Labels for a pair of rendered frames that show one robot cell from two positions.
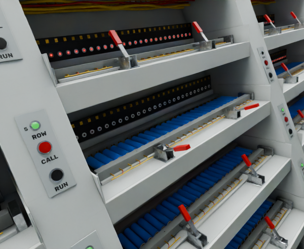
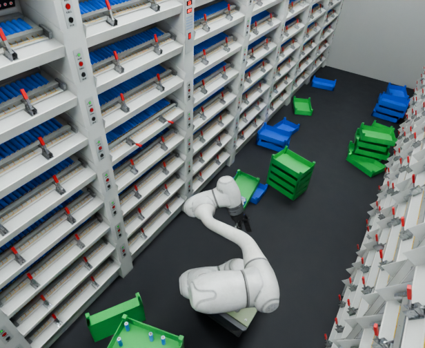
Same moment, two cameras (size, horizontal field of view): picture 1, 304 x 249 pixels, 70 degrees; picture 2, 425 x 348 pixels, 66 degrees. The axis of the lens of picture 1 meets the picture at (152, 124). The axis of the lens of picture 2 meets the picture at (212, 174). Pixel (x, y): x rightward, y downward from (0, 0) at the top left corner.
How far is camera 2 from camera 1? 1.36 m
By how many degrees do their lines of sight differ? 44
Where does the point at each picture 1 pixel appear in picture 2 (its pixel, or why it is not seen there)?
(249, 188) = (160, 151)
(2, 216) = (79, 163)
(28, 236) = (90, 170)
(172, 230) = (125, 166)
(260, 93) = (181, 105)
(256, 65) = (183, 92)
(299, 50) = not seen: hidden behind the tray
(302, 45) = not seen: hidden behind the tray
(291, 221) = (174, 163)
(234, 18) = (180, 64)
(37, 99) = (99, 133)
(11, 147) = (92, 149)
